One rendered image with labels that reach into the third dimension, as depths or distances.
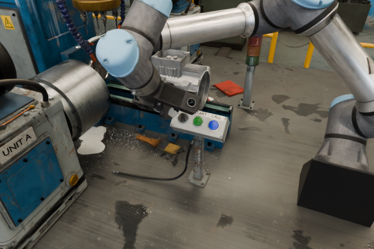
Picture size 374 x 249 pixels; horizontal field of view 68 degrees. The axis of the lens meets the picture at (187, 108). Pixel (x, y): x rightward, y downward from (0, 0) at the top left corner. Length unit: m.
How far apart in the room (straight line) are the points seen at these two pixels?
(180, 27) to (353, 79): 0.46
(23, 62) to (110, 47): 0.87
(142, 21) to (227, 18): 0.29
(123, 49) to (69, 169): 0.56
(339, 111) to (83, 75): 0.83
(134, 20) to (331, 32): 0.47
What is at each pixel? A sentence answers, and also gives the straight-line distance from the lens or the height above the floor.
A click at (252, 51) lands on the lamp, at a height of 1.10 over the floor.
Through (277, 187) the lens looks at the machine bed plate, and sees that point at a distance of 1.05.
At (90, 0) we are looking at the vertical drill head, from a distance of 1.14.
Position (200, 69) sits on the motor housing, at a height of 1.11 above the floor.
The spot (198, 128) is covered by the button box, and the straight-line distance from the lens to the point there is 0.83.
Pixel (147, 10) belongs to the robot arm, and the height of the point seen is 1.43.
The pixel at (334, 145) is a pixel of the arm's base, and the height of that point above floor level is 1.01.
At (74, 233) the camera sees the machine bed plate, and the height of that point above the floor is 0.80.
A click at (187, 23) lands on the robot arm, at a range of 0.71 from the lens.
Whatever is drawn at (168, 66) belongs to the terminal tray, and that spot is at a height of 1.12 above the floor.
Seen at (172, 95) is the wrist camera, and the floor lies 1.23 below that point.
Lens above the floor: 1.56
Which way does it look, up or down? 33 degrees down
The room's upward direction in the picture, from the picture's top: straight up
